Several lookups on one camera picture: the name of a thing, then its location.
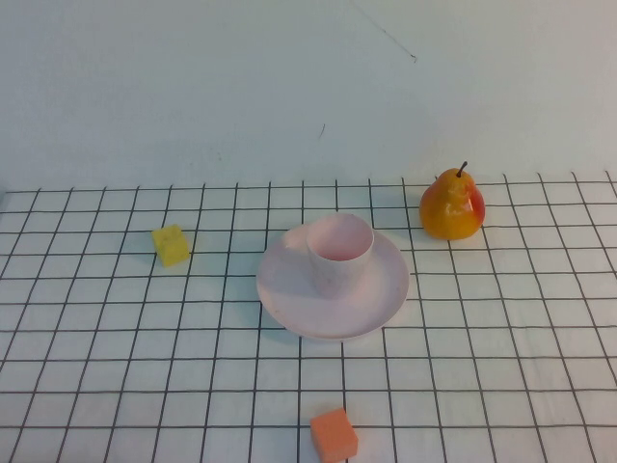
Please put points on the yellow foam cube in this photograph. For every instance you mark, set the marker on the yellow foam cube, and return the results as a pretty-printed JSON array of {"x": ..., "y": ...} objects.
[{"x": 171, "y": 246}]

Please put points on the orange yellow toy pear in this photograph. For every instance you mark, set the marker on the orange yellow toy pear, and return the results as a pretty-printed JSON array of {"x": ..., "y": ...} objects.
[{"x": 448, "y": 217}]

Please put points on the pink round plate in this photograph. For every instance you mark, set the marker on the pink round plate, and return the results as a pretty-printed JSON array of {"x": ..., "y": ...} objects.
[{"x": 337, "y": 318}]

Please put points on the white black grid tablecloth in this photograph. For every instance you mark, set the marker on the white black grid tablecloth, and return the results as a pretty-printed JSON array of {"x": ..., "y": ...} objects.
[{"x": 120, "y": 337}]

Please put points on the pink plastic cup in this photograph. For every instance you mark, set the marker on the pink plastic cup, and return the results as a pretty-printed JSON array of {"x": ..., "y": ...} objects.
[{"x": 337, "y": 277}]

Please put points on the orange foam cube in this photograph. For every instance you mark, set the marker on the orange foam cube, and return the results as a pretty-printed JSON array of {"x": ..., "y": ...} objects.
[{"x": 335, "y": 436}]

